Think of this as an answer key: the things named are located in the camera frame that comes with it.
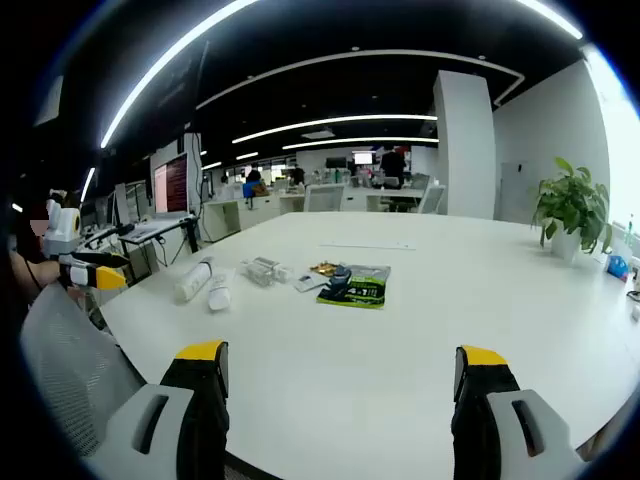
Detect long ceiling light strip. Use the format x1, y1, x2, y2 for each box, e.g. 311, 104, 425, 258
99, 0, 261, 149

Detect large dark hanging screen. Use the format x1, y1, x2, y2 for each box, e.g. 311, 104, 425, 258
149, 39, 211, 149

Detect small white red box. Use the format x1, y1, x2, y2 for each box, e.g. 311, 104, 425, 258
254, 255, 295, 284

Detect potted green plant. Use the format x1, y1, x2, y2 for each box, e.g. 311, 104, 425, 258
530, 157, 614, 262

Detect white background office chair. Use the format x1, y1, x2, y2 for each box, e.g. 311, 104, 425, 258
419, 184, 446, 215
303, 183, 346, 214

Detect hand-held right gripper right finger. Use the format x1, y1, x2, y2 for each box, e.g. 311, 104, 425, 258
451, 343, 590, 480

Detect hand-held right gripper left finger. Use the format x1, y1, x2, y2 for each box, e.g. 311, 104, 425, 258
84, 339, 232, 480

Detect tall red-collared skincare bottle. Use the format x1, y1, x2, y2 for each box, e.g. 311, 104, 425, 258
173, 255, 217, 305

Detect dark blue skincare sachet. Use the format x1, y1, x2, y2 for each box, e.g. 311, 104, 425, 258
327, 266, 354, 296

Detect gold foil skincare sachet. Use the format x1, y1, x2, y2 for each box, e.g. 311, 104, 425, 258
309, 259, 342, 278

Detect small clear-capped skincare bottle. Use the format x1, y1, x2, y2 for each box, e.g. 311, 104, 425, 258
239, 258, 277, 290

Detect white mesh office chair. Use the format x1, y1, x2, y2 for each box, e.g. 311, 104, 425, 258
19, 284, 151, 457

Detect white desk black legs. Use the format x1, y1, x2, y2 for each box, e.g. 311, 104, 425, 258
118, 212, 200, 281

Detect green black skincare packet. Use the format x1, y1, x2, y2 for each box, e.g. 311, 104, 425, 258
315, 263, 392, 311

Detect pink-screen monitor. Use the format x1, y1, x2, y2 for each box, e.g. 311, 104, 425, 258
153, 153, 190, 215

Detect white skincare tube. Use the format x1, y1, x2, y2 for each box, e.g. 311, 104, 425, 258
206, 268, 237, 313

